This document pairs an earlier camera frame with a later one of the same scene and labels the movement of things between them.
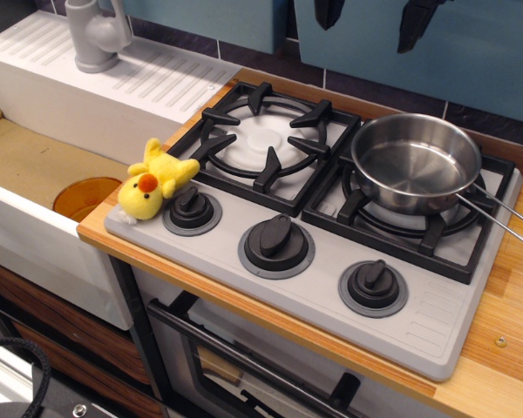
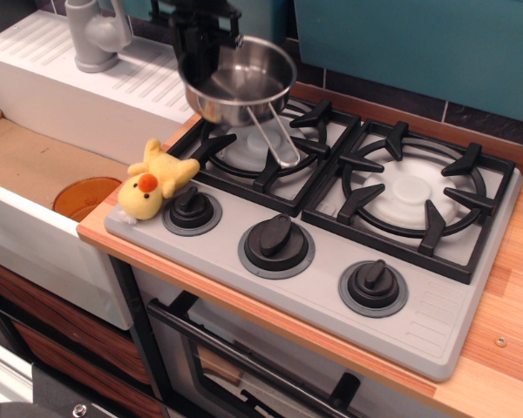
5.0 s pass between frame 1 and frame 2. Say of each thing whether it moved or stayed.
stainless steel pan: moved
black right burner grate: stayed
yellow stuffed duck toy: stayed
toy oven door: stayed
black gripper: moved
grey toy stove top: stayed
